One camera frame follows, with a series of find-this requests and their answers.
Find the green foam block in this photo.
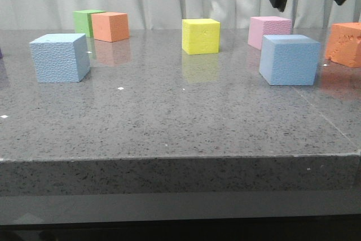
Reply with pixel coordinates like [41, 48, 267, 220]
[73, 10, 105, 37]

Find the pink foam block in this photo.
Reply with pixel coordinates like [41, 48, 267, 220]
[248, 16, 292, 50]

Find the damaged orange foam block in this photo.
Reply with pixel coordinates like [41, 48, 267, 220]
[325, 22, 360, 68]

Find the yellow foam block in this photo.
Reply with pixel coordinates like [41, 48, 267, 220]
[182, 19, 221, 55]

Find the blue foam block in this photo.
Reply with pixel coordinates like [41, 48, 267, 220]
[259, 34, 321, 86]
[29, 33, 90, 83]

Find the orange foam block back left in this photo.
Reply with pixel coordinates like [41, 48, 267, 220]
[91, 12, 130, 42]

